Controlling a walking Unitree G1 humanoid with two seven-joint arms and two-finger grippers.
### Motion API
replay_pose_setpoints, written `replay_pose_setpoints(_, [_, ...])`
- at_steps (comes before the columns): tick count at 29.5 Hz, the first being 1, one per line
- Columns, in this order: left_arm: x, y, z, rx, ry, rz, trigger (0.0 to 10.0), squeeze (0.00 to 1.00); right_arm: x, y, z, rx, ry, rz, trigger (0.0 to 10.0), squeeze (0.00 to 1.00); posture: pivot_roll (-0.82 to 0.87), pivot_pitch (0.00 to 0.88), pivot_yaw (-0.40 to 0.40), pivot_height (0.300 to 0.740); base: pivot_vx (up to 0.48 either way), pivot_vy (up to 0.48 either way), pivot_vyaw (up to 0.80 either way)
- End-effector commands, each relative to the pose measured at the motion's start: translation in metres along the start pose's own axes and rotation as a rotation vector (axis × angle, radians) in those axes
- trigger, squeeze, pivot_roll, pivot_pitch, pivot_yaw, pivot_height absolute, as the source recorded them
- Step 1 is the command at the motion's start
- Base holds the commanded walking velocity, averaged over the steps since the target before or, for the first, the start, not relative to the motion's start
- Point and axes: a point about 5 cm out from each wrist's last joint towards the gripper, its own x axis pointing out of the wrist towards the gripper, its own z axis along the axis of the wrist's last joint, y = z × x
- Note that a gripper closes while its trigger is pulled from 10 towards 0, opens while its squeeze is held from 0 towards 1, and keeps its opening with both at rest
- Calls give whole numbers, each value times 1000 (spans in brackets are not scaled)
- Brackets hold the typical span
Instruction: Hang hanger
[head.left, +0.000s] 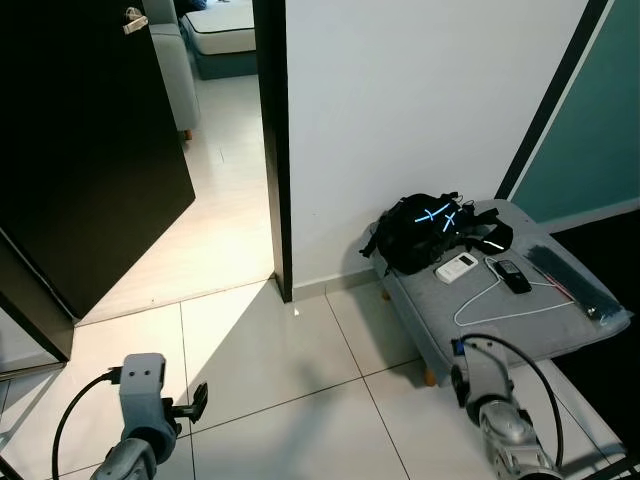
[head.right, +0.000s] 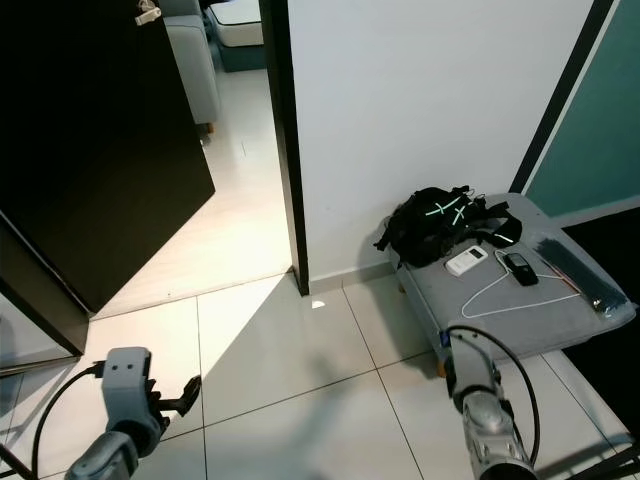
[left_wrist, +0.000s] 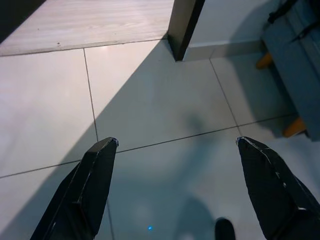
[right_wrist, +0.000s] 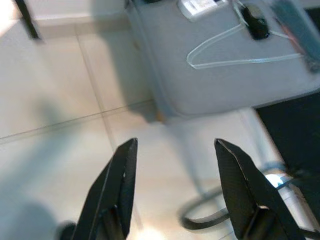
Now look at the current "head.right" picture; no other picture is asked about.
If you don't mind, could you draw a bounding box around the metal door handle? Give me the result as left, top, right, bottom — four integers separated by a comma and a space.
134, 0, 162, 27

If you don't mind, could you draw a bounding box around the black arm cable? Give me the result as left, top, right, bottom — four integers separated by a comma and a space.
31, 361, 109, 480
446, 324, 543, 471

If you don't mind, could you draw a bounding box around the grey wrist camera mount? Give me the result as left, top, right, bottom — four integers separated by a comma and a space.
444, 334, 503, 407
104, 346, 158, 437

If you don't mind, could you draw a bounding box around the grey fabric ottoman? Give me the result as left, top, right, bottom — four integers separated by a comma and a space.
394, 192, 638, 379

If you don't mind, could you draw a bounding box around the white mattress bed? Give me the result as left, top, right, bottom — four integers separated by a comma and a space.
205, 0, 267, 74

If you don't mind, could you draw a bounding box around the black door jamb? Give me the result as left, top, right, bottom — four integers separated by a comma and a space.
257, 0, 312, 298
0, 213, 90, 358

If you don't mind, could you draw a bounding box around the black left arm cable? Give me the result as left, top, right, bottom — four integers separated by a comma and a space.
31, 361, 109, 480

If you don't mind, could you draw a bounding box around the black backpack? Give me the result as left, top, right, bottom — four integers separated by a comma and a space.
373, 185, 524, 269

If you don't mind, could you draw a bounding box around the black door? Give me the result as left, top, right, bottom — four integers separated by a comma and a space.
0, 0, 217, 314

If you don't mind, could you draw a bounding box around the white remote control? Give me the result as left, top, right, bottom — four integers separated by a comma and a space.
445, 245, 490, 279

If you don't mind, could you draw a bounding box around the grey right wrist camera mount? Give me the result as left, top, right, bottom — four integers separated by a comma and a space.
444, 334, 503, 407

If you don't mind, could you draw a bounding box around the black phone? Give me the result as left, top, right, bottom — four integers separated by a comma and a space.
502, 252, 540, 288

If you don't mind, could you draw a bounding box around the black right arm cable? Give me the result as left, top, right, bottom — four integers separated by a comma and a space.
446, 324, 543, 471

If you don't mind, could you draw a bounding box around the black wall strip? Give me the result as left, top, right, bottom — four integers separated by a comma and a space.
508, 0, 619, 195

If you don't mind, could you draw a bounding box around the grey sofa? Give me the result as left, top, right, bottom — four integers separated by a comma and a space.
160, 0, 222, 138

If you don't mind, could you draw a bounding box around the white cable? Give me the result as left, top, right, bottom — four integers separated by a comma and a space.
462, 249, 584, 322

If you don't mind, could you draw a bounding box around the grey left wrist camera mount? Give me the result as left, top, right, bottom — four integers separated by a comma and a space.
104, 346, 158, 437

